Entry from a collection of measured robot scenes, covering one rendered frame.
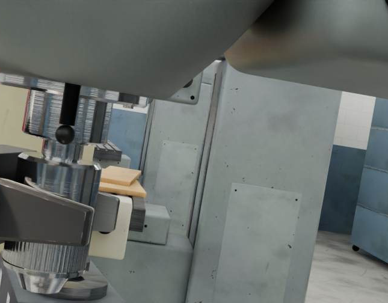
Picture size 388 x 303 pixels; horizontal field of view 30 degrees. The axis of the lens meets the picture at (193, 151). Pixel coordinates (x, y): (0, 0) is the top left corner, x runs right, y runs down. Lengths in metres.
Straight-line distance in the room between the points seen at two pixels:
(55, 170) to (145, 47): 0.09
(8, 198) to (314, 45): 0.17
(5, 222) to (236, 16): 0.16
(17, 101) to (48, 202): 1.76
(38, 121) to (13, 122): 1.75
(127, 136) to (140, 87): 9.08
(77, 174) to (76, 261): 0.05
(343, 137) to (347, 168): 0.44
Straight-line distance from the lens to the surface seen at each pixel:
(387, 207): 8.10
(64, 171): 0.39
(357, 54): 0.33
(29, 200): 0.38
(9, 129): 2.14
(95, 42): 0.34
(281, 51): 0.39
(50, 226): 0.38
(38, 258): 0.40
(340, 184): 10.16
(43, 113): 0.39
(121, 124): 9.43
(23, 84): 0.38
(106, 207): 0.43
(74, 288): 0.78
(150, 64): 0.35
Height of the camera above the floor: 1.31
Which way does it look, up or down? 3 degrees down
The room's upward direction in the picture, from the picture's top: 9 degrees clockwise
